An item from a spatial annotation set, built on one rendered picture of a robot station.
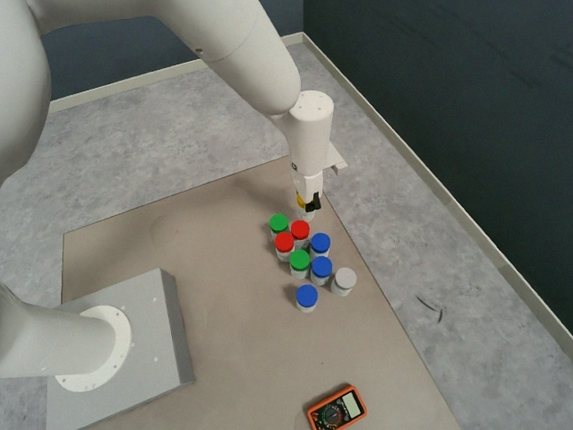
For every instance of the glass bottle with grey cap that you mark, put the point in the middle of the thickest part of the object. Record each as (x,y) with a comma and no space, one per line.
(344,280)

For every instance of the glass bottle with blue cap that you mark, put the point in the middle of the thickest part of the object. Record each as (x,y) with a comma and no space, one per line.
(321,268)
(319,245)
(307,296)

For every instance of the green-capped bottle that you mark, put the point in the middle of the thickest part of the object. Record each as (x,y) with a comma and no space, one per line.
(278,223)
(299,264)

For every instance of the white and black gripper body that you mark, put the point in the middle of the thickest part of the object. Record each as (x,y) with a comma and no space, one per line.
(308,185)

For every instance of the red-capped bottle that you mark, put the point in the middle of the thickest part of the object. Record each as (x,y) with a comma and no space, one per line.
(300,231)
(284,243)

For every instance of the clear glass bottle with yellow cap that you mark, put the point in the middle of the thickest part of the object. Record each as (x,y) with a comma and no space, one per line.
(301,213)

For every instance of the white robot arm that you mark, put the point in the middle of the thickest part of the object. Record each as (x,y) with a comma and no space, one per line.
(234,38)

